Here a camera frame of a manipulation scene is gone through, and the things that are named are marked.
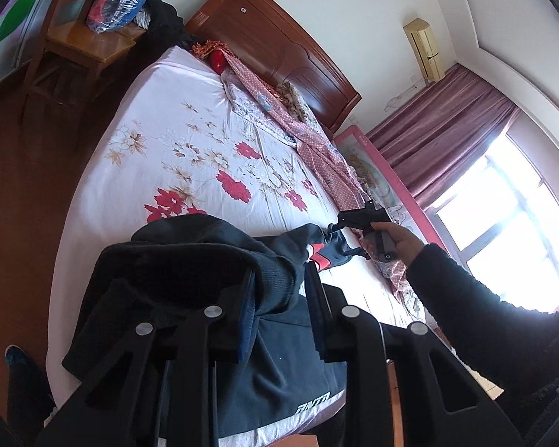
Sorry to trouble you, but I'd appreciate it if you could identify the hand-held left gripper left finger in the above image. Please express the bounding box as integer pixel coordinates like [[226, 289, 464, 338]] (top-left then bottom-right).
[[35, 267, 262, 447]]

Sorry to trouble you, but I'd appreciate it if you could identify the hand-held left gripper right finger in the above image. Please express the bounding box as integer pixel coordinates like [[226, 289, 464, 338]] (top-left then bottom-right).
[[305, 265, 525, 447]]

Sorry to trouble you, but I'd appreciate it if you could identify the black jacket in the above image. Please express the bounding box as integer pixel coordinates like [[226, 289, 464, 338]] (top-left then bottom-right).
[[60, 214, 371, 438]]

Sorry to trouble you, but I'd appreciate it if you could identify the person's right forearm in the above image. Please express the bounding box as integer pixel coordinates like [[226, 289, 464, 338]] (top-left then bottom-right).
[[391, 242, 559, 447]]

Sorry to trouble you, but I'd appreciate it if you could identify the person's right hand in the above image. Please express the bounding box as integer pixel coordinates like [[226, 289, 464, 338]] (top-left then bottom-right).
[[362, 221, 424, 266]]

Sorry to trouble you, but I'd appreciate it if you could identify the pink dotted blanket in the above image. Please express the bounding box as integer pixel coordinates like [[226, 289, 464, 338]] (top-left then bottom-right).
[[224, 49, 424, 317]]

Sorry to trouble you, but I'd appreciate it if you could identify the mauve curtain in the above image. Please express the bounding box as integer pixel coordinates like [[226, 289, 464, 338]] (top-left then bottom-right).
[[368, 63, 520, 201]]

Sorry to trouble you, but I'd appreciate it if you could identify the brown patterned pillow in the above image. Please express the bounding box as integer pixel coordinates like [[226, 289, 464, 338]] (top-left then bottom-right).
[[275, 81, 320, 126]]

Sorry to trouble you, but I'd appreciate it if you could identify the white floral quilt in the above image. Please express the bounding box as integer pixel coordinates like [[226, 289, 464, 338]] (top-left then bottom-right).
[[221, 72, 303, 147]]

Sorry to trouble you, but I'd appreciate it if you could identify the window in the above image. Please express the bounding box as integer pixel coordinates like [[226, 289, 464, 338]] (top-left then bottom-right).
[[421, 133, 559, 313]]

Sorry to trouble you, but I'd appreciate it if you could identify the beige air conditioner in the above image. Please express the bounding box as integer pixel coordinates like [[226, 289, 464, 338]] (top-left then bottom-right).
[[403, 18, 445, 82]]

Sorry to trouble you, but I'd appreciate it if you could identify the bed with floral sheet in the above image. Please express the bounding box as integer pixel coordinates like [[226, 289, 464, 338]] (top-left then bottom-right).
[[44, 44, 448, 447]]

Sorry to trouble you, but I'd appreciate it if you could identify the blue shoe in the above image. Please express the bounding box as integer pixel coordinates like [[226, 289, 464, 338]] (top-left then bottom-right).
[[4, 345, 45, 383]]

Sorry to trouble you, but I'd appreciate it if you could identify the red pillow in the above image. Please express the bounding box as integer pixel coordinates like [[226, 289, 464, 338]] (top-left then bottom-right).
[[208, 48, 229, 73]]

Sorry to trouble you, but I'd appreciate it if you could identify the person's leg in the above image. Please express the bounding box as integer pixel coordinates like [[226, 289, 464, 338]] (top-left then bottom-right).
[[4, 368, 59, 434]]

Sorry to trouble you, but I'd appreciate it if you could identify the wooden headboard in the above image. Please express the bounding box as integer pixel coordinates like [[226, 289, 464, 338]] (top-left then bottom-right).
[[185, 0, 361, 133]]

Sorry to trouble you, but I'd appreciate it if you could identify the orange fringed cloth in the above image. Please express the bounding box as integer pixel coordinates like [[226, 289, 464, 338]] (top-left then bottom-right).
[[191, 38, 227, 59]]

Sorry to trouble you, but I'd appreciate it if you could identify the black clothing pile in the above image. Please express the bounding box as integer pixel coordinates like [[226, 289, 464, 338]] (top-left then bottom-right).
[[142, 0, 196, 50]]

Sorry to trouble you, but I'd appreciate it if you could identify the wooden chair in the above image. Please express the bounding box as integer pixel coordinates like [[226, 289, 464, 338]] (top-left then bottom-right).
[[21, 0, 138, 103]]

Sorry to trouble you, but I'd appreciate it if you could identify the floral wardrobe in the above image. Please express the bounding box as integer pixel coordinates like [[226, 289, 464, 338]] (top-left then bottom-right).
[[0, 0, 70, 98]]

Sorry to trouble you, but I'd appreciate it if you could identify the pink bed guard rail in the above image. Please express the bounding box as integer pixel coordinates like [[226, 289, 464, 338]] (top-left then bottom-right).
[[333, 126, 448, 252]]

